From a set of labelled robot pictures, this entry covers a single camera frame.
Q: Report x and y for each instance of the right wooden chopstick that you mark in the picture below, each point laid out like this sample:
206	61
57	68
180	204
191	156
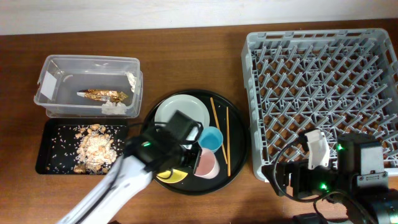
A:
228	142

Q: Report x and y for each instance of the grey dishwasher rack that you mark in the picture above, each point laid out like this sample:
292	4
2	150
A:
339	81

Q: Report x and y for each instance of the crumpled white tissue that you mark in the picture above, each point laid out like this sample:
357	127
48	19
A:
113	108

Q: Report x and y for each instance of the grey-green plate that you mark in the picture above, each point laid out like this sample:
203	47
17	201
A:
187	104

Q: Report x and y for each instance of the black rectangular tray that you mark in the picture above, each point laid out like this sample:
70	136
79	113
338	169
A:
59	145

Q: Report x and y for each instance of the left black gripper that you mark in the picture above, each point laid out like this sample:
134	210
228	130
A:
196	154

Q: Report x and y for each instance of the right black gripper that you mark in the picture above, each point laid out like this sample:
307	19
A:
298	168

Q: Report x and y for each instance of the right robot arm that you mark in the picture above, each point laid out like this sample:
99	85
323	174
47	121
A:
359	183

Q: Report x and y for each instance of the white label on bin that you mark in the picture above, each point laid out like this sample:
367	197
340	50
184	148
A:
48	85

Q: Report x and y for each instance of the round black tray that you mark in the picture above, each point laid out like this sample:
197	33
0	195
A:
239	146

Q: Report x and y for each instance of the gold foil wrapper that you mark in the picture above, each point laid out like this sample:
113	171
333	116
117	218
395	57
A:
103	95

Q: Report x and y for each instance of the pile of food scraps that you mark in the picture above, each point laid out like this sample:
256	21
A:
95	152

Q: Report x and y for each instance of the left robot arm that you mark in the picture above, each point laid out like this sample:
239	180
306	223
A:
157	149

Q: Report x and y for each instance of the clear plastic bin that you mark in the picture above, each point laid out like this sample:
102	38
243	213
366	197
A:
83	72

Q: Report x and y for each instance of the wooden chopstick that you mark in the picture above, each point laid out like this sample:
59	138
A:
228	142
218	127

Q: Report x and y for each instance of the yellow bowl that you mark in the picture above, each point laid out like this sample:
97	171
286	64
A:
171	176

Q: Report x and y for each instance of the pink plastic cup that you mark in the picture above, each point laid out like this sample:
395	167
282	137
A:
208	167

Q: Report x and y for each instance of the left wooden chopstick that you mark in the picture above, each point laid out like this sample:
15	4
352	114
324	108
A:
218	127

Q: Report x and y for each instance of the blue plastic cup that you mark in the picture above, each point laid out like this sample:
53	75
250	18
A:
211	138

